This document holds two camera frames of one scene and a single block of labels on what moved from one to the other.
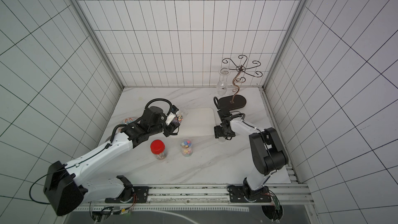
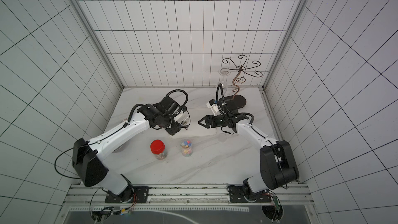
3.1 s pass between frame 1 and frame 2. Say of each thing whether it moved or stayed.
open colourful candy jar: stayed
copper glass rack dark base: stayed
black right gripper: moved
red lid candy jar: stayed
